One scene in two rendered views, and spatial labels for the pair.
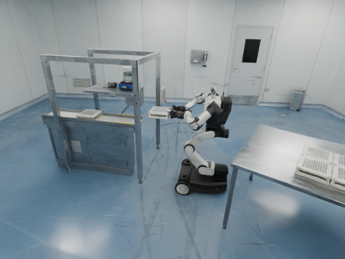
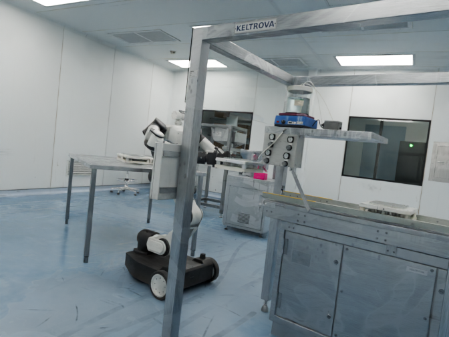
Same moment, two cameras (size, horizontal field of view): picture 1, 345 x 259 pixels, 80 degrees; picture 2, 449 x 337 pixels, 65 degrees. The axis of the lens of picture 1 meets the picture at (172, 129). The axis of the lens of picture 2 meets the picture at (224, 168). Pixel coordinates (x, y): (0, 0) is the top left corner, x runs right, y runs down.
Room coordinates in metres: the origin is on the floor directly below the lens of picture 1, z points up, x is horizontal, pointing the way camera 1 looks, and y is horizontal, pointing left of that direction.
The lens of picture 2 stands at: (4.68, 1.13, 1.10)
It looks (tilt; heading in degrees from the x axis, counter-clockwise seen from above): 3 degrees down; 206
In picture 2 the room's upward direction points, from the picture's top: 6 degrees clockwise
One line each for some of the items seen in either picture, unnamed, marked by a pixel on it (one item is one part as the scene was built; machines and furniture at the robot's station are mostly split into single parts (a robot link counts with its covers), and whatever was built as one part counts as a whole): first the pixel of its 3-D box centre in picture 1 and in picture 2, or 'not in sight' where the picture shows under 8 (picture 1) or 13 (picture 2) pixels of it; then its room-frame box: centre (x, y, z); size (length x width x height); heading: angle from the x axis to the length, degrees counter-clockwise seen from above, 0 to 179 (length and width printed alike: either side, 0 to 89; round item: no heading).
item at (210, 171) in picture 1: (206, 167); (164, 244); (2.30, -0.48, 0.28); 0.21 x 0.20 x 0.13; 79
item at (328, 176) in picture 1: (314, 166); not in sight; (1.48, -1.23, 0.91); 0.25 x 0.24 x 0.02; 144
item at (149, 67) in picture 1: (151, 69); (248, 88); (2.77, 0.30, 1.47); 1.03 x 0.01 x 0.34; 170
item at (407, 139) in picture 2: not in sight; (383, 149); (-2.49, 0.89, 1.43); 1.38 x 0.01 x 1.16; 88
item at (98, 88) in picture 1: (114, 89); (325, 135); (2.51, 0.73, 1.25); 0.62 x 0.38 x 0.04; 80
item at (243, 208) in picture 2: not in sight; (252, 204); (0.01, -0.62, 0.38); 0.63 x 0.57 x 0.76; 88
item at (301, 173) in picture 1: (312, 170); not in sight; (1.48, -1.23, 0.86); 0.24 x 0.24 x 0.02; 54
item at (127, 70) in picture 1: (129, 73); (298, 99); (2.52, 0.54, 1.45); 0.15 x 0.15 x 0.19
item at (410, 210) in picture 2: (89, 113); (388, 207); (2.60, 1.12, 0.89); 0.25 x 0.24 x 0.02; 170
